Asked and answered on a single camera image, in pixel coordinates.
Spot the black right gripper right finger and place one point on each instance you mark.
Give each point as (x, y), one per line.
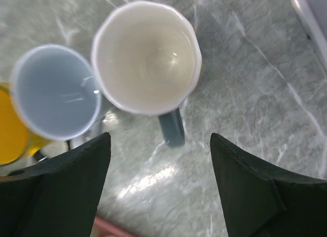
(262, 199)

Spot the dark grey mug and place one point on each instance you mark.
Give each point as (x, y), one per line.
(147, 60)

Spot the pink plastic tray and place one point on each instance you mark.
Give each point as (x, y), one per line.
(102, 227)

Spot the yellow mug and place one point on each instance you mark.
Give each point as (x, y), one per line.
(17, 141)

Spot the pale blue grey mug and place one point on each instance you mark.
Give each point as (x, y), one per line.
(54, 92)

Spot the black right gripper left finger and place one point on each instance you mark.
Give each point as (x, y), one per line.
(58, 196)

